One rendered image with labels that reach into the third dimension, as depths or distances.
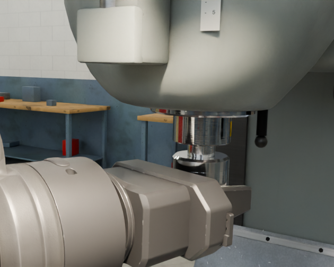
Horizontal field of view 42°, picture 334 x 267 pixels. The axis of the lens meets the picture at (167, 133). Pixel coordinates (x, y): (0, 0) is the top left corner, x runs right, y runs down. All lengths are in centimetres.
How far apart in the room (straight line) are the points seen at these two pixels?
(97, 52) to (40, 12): 627
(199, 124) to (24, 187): 15
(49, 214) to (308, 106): 53
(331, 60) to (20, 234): 31
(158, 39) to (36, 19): 630
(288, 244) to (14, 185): 57
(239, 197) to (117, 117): 527
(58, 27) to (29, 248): 604
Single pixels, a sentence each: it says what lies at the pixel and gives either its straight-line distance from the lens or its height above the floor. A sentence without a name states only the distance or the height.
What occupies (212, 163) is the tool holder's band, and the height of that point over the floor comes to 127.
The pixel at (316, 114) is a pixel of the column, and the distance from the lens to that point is 71.
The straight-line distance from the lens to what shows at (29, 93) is 616.
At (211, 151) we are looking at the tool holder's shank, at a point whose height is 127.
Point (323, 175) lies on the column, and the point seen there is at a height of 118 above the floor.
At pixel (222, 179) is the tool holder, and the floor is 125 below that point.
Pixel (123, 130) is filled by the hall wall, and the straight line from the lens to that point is 558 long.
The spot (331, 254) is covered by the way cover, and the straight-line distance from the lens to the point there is 74.
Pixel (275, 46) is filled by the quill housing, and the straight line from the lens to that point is 27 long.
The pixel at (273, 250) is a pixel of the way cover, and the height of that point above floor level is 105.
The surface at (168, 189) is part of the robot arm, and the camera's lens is 29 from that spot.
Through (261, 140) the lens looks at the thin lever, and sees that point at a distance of 34.
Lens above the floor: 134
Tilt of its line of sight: 8 degrees down
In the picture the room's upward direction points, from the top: 1 degrees clockwise
